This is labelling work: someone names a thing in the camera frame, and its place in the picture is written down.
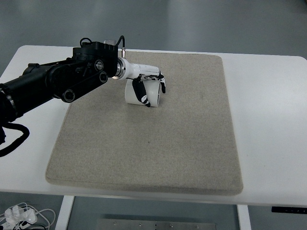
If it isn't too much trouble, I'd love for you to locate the white power strip with cables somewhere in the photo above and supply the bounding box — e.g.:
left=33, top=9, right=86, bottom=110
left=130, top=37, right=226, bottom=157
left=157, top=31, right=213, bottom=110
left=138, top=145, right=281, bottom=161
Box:
left=0, top=202, right=57, bottom=230

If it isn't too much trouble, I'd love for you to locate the white table leg frame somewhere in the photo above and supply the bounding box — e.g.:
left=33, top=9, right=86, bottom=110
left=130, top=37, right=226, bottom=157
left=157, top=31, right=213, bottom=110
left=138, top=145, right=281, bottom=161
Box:
left=55, top=195, right=252, bottom=230

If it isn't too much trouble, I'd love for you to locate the beige felt mat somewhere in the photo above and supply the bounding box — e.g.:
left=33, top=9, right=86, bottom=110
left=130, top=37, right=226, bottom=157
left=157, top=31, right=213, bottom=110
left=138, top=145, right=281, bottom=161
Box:
left=46, top=51, right=243, bottom=196

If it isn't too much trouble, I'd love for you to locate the small grey metal box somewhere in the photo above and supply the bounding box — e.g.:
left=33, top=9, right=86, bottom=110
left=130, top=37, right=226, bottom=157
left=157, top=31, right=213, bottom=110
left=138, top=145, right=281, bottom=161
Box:
left=104, top=40, right=116, bottom=46

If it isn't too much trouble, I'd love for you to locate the white ribbed cup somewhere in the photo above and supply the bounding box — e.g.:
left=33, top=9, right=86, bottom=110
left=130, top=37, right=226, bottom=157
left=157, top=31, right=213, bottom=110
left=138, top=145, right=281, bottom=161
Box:
left=125, top=79, right=161, bottom=107

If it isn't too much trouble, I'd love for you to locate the black desk control panel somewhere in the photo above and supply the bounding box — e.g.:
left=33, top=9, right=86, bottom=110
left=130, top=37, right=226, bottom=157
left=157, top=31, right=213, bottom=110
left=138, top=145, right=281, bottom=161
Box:
left=271, top=206, right=307, bottom=214

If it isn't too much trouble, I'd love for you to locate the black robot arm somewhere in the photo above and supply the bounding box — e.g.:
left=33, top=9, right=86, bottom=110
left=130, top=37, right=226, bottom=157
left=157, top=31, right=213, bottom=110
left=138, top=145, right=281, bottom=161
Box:
left=0, top=36, right=166, bottom=127

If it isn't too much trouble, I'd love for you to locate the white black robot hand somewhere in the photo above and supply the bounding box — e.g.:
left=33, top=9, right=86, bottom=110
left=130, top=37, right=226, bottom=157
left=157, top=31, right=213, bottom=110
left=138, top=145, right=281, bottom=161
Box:
left=112, top=57, right=166, bottom=107

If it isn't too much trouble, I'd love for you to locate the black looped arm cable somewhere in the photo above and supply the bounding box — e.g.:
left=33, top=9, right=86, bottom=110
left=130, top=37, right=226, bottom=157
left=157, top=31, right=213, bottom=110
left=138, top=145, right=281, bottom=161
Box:
left=0, top=122, right=31, bottom=158

